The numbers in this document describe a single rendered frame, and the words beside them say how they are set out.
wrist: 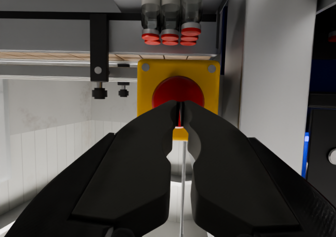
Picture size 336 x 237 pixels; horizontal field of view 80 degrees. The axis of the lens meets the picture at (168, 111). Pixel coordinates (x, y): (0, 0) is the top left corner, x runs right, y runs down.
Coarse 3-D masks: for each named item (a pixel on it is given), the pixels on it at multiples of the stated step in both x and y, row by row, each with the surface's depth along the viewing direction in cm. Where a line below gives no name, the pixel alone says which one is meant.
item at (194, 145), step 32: (192, 128) 9; (224, 128) 9; (224, 160) 7; (256, 160) 7; (192, 192) 7; (224, 192) 6; (256, 192) 6; (224, 224) 6; (256, 224) 5; (288, 224) 5
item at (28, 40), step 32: (0, 0) 28; (32, 0) 28; (64, 0) 28; (96, 0) 28; (0, 32) 29; (32, 32) 29; (64, 32) 28; (96, 32) 27; (128, 32) 28; (0, 64) 32; (96, 64) 28; (128, 64) 41; (96, 96) 28
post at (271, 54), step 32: (256, 0) 17; (288, 0) 17; (256, 32) 17; (288, 32) 17; (256, 64) 17; (288, 64) 17; (224, 96) 23; (256, 96) 18; (288, 96) 18; (256, 128) 18; (288, 128) 18; (288, 160) 18
